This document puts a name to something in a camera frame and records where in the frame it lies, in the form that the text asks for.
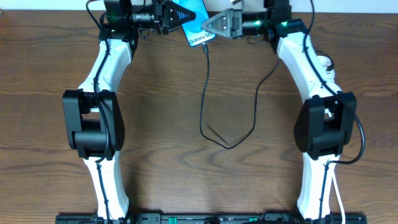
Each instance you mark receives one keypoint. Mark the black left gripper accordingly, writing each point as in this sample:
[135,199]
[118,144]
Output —
[160,17]

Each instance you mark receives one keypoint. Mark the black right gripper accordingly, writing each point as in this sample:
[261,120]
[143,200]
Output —
[235,25]

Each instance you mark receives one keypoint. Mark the blue Galaxy smartphone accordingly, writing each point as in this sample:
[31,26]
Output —
[193,32]

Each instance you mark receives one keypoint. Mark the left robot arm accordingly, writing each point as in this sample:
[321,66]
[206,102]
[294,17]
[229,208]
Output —
[94,123]

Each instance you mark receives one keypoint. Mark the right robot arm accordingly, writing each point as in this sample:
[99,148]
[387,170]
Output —
[325,122]

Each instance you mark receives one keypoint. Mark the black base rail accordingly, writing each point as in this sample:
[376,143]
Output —
[266,217]

